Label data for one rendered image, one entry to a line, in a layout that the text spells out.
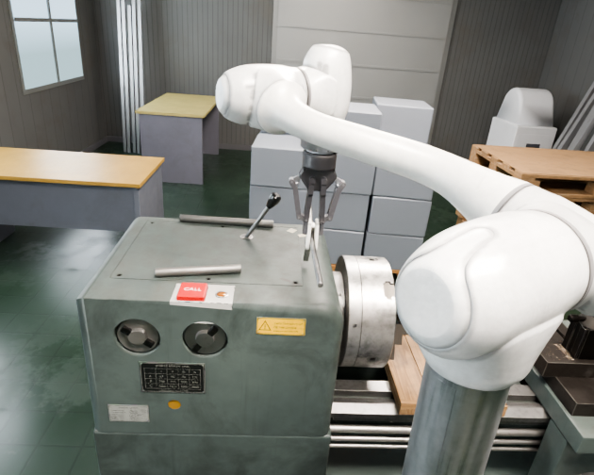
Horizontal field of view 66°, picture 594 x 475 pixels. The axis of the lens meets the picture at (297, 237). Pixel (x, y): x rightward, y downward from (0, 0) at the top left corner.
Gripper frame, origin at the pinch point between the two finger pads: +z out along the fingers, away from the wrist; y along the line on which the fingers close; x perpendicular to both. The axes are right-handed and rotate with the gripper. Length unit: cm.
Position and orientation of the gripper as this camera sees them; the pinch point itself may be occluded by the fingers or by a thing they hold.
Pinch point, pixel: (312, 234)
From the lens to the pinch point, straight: 108.9
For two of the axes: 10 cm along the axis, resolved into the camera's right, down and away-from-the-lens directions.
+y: 10.0, 0.5, 0.6
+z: -0.7, 9.1, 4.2
